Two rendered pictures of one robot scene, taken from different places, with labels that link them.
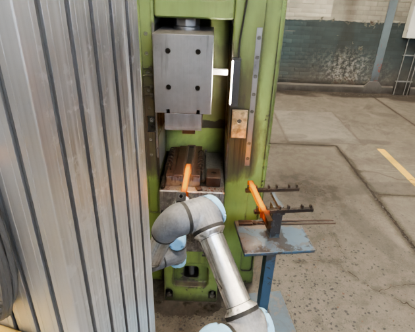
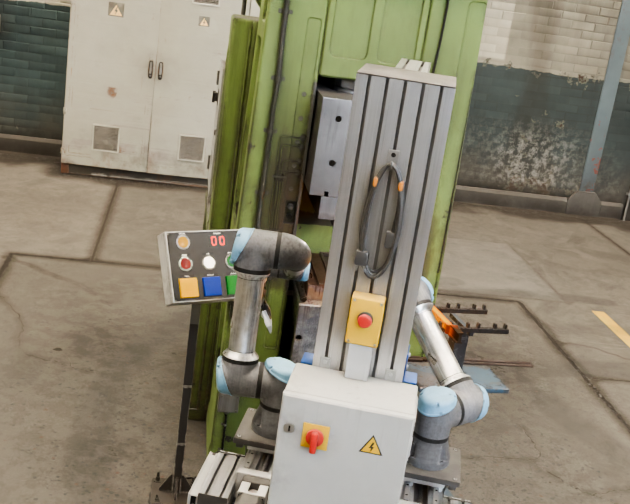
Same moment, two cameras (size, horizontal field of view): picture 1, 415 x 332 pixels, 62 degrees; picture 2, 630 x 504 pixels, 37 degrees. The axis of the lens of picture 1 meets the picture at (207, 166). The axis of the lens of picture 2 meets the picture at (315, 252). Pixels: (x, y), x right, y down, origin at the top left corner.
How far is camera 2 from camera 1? 2.15 m
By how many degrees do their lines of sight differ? 13
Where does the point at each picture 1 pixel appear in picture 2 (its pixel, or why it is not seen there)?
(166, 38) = (340, 104)
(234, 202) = not seen: hidden behind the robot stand
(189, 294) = not seen: hidden behind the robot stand
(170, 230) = not seen: hidden behind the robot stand
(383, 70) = (603, 170)
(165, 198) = (306, 316)
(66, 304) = (417, 266)
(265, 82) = (447, 167)
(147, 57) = (300, 123)
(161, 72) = (326, 144)
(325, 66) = (492, 154)
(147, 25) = (308, 84)
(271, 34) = (459, 109)
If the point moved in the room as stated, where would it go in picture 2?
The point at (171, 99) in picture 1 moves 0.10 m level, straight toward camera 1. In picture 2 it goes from (333, 179) to (339, 185)
